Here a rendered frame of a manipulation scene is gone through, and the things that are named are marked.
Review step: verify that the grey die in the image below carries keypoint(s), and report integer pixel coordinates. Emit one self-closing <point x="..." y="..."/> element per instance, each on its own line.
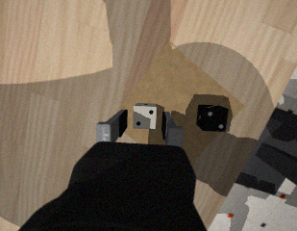
<point x="145" y="116"/>

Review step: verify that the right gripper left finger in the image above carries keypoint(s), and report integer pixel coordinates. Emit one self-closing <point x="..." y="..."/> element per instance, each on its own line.
<point x="113" y="128"/>

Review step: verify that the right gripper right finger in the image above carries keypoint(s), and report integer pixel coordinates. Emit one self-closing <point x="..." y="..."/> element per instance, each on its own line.
<point x="172" y="134"/>

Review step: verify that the black die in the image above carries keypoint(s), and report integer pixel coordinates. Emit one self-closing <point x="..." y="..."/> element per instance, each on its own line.
<point x="212" y="118"/>

